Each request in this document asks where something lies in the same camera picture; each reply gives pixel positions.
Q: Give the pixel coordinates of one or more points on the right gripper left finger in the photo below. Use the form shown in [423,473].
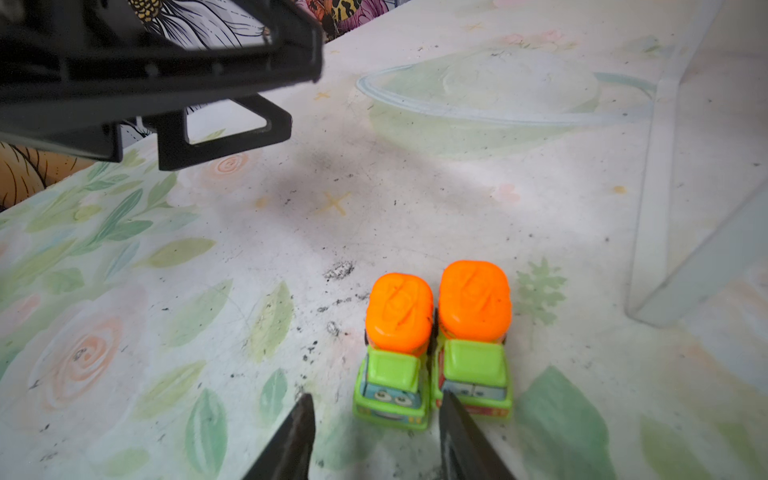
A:
[288,453]

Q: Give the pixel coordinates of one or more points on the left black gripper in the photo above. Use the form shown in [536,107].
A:
[73,71]

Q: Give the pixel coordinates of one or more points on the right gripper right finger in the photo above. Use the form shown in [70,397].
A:
[464,450]

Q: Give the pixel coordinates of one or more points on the orange green toy car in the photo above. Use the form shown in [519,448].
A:
[392,386]
[474,314]

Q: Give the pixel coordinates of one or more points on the wooden two-tier white-frame shelf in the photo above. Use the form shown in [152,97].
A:
[702,219]

